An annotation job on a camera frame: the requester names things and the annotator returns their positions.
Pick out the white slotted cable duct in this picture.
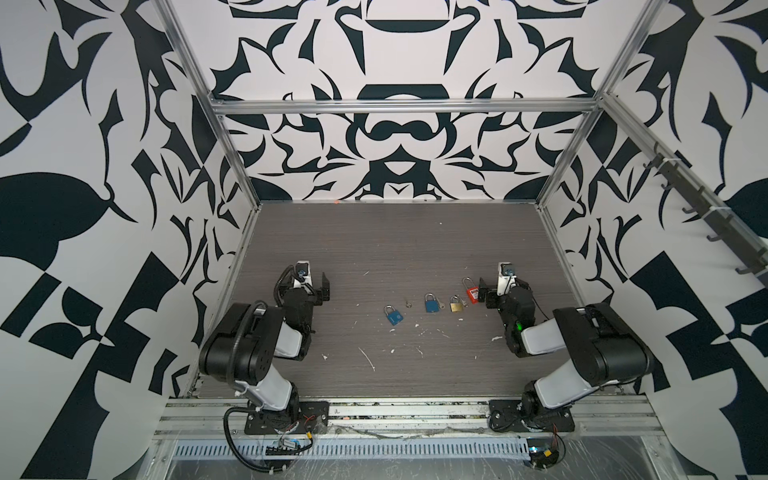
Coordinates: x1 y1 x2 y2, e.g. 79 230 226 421
170 436 532 462

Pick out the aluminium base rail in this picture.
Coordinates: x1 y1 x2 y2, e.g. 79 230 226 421
154 395 664 438

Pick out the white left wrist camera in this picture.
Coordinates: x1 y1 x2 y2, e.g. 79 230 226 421
295 260 312 286

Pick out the red safety padlock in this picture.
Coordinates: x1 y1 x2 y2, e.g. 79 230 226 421
461 277 479 304

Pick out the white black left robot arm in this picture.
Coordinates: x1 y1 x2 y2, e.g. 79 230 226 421
198 261 330 475

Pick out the grey wall hook rail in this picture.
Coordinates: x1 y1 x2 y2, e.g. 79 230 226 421
644 141 767 288

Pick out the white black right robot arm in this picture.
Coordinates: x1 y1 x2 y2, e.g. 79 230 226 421
473 276 655 433

